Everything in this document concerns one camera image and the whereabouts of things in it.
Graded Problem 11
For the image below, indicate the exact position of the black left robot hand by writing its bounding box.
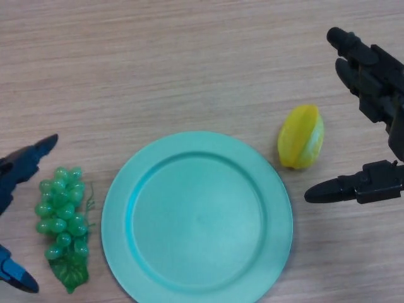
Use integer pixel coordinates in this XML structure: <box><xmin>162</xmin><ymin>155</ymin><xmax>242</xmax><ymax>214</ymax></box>
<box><xmin>0</xmin><ymin>134</ymin><xmax>59</xmax><ymax>294</ymax></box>

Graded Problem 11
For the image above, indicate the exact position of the green grape bunch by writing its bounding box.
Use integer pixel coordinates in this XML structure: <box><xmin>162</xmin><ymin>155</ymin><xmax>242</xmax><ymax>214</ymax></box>
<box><xmin>34</xmin><ymin>166</ymin><xmax>96</xmax><ymax>294</ymax></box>

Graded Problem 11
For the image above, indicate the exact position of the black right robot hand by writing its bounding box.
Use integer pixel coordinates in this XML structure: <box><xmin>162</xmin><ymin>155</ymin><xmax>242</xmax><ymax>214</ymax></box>
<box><xmin>304</xmin><ymin>27</ymin><xmax>404</xmax><ymax>205</ymax></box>

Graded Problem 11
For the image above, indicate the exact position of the yellow starfruit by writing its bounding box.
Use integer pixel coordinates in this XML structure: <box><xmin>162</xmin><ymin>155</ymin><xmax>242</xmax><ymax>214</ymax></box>
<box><xmin>276</xmin><ymin>104</ymin><xmax>325</xmax><ymax>170</ymax></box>

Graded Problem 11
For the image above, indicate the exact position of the teal round plate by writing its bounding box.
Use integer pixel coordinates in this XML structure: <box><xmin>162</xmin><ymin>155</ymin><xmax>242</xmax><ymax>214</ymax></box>
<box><xmin>100</xmin><ymin>131</ymin><xmax>294</xmax><ymax>303</ymax></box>

